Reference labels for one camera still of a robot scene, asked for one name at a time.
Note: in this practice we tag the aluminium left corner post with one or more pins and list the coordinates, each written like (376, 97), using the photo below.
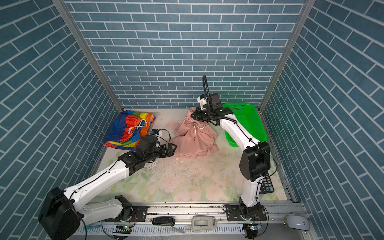
(78, 36)

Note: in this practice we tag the black car key fob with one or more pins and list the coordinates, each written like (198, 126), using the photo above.
(163, 221)

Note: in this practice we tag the aluminium right corner post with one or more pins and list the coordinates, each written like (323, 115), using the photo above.
(303, 16)

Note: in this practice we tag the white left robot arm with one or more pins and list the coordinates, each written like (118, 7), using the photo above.
(64, 211)

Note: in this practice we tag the aluminium corner post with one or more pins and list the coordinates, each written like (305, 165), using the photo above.
(78, 36)
(303, 16)

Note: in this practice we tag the green lit circuit board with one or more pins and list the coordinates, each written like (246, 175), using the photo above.
(121, 232)
(251, 230)

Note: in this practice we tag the right green lit circuit board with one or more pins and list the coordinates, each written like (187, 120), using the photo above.
(251, 230)

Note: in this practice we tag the black calculator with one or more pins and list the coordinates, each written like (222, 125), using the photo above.
(267, 186)

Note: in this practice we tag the colourful striped shorts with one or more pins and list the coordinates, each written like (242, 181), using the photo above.
(127, 130)

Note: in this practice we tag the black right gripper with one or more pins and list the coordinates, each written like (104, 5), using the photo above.
(197, 112)

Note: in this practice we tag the white computer mouse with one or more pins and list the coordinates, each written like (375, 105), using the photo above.
(297, 222)

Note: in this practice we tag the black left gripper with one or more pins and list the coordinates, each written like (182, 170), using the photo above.
(170, 151)

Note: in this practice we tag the pink cloth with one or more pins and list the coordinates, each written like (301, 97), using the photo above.
(194, 138)

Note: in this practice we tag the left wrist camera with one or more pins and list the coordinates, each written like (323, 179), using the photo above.
(157, 132)

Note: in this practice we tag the left green lit circuit board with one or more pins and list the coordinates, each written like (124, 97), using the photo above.
(121, 232)

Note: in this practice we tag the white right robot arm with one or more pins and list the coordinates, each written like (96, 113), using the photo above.
(255, 161)

